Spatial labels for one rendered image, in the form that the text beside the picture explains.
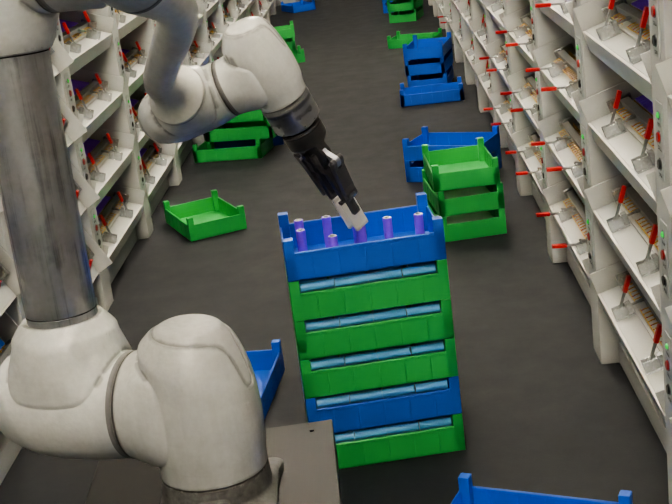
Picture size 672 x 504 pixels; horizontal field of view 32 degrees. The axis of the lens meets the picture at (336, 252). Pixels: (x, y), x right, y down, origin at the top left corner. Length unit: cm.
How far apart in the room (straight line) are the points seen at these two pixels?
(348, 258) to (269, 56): 43
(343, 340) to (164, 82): 64
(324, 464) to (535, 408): 82
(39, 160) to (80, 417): 36
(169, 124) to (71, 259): 45
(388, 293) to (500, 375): 54
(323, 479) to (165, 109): 68
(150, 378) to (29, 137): 36
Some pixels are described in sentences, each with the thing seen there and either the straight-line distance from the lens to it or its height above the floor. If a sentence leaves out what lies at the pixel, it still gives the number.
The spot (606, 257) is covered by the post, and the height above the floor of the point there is 25.
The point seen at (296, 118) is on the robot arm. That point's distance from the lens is 205.
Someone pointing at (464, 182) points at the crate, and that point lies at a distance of 357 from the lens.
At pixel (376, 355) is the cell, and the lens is 227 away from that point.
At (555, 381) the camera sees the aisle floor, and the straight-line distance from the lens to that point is 264.
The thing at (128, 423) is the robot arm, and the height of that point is 44.
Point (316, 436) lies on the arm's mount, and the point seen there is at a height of 27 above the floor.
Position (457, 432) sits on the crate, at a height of 4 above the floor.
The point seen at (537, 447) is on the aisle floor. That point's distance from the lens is 237.
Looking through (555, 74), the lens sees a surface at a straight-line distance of 304.
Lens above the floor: 112
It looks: 18 degrees down
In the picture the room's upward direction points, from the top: 7 degrees counter-clockwise
